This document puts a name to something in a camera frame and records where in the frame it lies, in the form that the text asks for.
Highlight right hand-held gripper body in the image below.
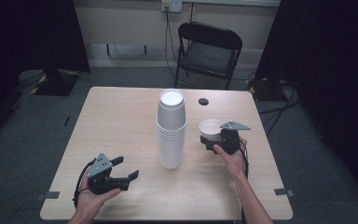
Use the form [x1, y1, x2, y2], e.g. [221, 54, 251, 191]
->
[213, 120, 252, 156]

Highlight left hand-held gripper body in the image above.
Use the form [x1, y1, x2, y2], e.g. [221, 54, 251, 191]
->
[87, 152, 131, 196]

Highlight white paper cup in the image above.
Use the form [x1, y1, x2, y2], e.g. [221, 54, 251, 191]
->
[198, 119, 225, 142]

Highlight stack of white cups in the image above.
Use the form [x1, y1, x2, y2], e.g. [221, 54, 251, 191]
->
[156, 89, 188, 170]

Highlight person's left hand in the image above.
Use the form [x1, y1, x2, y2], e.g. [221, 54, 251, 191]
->
[74, 175, 122, 220]

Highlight person's right hand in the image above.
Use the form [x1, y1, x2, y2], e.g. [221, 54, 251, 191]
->
[213, 136, 249, 182]

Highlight grey tape strip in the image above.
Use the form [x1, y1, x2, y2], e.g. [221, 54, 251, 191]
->
[34, 190, 61, 202]
[273, 188, 296, 198]

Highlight black folding chair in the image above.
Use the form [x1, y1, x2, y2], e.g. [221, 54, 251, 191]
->
[174, 21, 243, 91]

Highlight black stand base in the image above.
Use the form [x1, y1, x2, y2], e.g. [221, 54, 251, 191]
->
[32, 68, 80, 97]

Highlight black curtain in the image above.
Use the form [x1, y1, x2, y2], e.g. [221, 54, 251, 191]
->
[0, 0, 91, 147]
[255, 0, 358, 206]

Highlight left hand-held gripper cable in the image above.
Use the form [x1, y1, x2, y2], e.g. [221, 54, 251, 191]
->
[72, 158, 97, 210]

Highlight hand-held gripper cable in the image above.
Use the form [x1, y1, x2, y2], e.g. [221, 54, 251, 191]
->
[238, 144, 251, 224]
[72, 158, 97, 210]

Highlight right hand-held gripper cable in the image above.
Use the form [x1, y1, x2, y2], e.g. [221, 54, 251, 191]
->
[238, 144, 251, 224]

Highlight black floor cables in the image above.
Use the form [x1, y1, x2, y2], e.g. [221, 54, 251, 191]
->
[256, 79, 302, 138]

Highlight black wall cable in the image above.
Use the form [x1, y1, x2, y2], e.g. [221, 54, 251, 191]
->
[164, 10, 182, 80]

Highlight white wall socket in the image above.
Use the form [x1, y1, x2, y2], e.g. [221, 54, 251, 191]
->
[160, 0, 184, 14]

